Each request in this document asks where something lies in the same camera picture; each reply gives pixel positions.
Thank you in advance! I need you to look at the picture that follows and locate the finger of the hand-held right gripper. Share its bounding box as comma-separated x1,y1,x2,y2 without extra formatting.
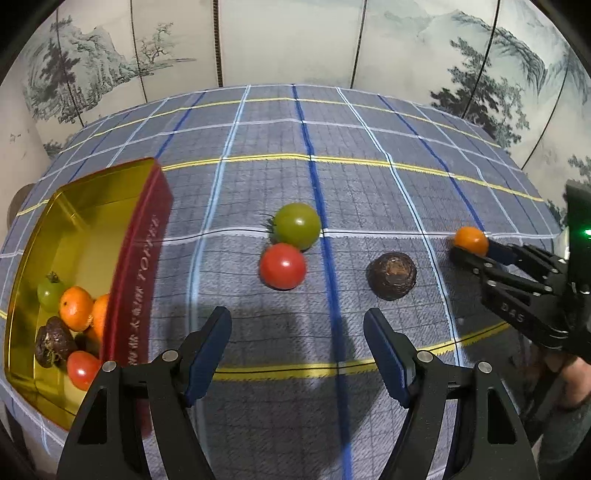
486,239,570,278
450,247,552,296

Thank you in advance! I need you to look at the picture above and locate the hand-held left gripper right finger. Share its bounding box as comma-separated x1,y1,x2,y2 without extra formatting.
363,308,540,480

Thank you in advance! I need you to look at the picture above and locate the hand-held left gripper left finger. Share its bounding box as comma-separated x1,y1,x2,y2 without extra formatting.
56,305,232,480

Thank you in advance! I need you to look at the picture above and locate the orange mandarin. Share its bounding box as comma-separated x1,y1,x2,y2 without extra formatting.
58,286,96,332
453,226,489,256
90,293,112,343

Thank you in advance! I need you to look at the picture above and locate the dark brown water chestnut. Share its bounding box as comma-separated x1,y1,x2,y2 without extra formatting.
367,252,418,302
34,316,78,368

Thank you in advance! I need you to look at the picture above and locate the red tomato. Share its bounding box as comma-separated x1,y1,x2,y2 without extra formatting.
67,351,103,391
259,243,308,291

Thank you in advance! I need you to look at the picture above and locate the green tomato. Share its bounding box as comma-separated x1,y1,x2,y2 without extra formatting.
37,271,68,313
265,202,322,252

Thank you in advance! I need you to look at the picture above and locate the gold and red tin box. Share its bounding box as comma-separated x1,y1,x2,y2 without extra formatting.
2,157,175,430

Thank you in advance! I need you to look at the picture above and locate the person's right hand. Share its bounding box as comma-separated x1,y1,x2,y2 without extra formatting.
556,355,591,411

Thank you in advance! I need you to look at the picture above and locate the blue plaid tablecloth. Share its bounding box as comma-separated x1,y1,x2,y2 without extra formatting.
0,83,561,480

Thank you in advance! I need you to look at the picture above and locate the grey round stool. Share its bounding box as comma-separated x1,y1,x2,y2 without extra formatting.
7,183,38,227

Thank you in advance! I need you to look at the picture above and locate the painted folding screen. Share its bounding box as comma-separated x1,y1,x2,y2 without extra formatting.
22,0,591,223

